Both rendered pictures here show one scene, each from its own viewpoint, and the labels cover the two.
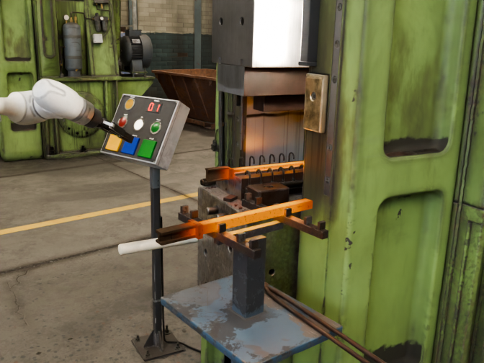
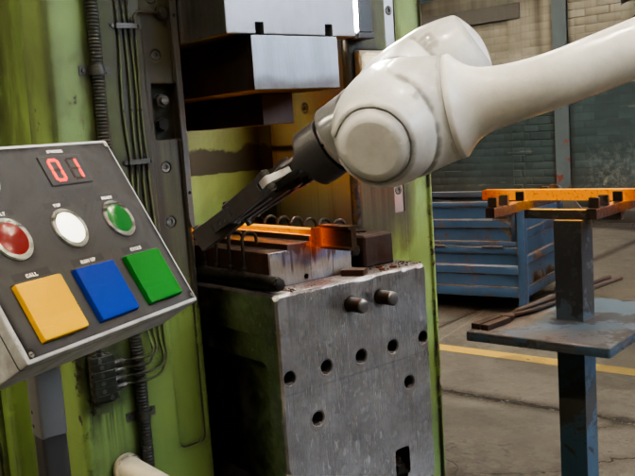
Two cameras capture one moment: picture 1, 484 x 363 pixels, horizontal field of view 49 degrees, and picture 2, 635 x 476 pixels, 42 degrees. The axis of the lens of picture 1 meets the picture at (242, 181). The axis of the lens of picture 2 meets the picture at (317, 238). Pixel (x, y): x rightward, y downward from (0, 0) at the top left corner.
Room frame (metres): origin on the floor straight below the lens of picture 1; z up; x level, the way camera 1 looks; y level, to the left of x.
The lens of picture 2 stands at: (2.12, 1.55, 1.19)
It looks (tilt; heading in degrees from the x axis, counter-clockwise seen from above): 7 degrees down; 259
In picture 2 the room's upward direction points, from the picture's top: 4 degrees counter-clockwise
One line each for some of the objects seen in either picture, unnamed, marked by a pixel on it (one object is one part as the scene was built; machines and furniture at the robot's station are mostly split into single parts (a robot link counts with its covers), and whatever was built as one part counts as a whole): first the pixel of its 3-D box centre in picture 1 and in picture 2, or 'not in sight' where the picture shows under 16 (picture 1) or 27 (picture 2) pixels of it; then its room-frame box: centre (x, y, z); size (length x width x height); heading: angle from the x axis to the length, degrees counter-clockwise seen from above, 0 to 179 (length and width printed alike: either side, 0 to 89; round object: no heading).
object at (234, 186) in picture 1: (278, 176); (246, 250); (1.94, -0.13, 0.96); 0.42 x 0.20 x 0.09; 119
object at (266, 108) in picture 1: (294, 100); (233, 112); (1.94, -0.18, 1.24); 0.30 x 0.07 x 0.06; 119
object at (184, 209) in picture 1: (222, 204); (546, 201); (1.36, 0.05, 1.02); 0.23 x 0.06 x 0.02; 128
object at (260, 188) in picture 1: (268, 195); (359, 247); (1.71, -0.09, 0.95); 0.12 x 0.08 x 0.06; 119
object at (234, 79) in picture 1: (282, 78); (231, 73); (1.94, -0.13, 1.32); 0.42 x 0.20 x 0.10; 119
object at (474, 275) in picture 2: not in sight; (459, 245); (0.13, -3.67, 0.36); 1.20 x 0.80 x 0.72; 135
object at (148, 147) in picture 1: (148, 149); (150, 277); (2.13, 0.39, 1.01); 0.07 x 0.05 x 0.07; 54
